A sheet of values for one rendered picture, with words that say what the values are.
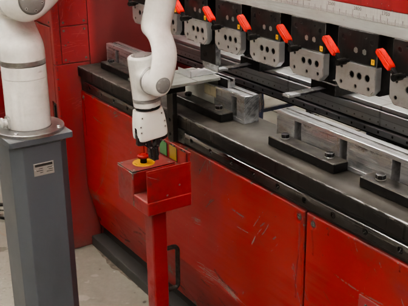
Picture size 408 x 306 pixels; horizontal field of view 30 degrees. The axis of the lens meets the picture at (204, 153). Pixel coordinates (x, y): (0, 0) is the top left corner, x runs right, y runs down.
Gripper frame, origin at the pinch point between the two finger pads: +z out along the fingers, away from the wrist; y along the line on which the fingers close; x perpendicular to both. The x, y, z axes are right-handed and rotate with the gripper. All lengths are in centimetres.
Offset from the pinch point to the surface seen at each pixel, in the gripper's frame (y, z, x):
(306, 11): -37, -41, 32
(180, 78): -25.0, -13.3, -22.3
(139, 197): 6.2, 13.5, -1.4
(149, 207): 6.2, 14.9, 4.9
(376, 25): -36, -42, 59
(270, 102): -233, 107, -251
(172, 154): -9.4, 4.9, -5.0
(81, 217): -14, 71, -110
